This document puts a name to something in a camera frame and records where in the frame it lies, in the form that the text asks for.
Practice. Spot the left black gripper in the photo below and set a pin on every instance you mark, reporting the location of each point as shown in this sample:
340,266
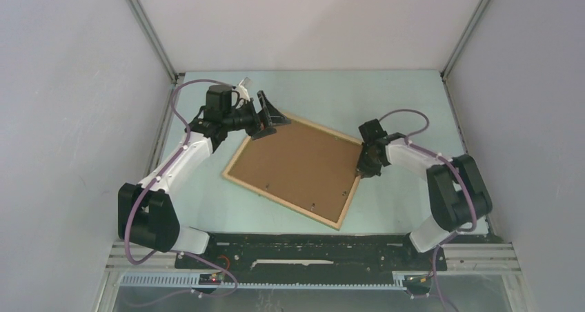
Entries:
255,129

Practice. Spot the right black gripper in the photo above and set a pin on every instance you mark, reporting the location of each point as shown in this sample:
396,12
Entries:
362,170

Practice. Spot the brown backing board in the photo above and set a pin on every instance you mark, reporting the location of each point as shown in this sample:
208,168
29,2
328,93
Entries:
297,168

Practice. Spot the wooden picture frame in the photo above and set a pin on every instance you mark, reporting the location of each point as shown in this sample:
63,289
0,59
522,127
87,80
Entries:
283,202

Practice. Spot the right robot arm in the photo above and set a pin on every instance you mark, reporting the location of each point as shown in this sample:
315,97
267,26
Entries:
456,190

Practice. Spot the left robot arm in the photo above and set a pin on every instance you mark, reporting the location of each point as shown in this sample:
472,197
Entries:
146,214

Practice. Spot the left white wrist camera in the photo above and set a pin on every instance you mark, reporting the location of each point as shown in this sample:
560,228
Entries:
242,88

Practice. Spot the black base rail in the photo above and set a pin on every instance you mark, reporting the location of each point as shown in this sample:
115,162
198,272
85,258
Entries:
318,259

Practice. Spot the white cable duct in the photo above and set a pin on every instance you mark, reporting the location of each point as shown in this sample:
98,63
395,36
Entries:
203,281

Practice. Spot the left aluminium corner post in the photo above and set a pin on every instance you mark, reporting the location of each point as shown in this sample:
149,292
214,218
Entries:
151,35

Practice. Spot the aluminium corner post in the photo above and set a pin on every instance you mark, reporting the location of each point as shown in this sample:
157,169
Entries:
476,17
151,35

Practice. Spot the right aluminium corner post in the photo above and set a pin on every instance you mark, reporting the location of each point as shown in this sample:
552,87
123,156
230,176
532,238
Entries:
476,17

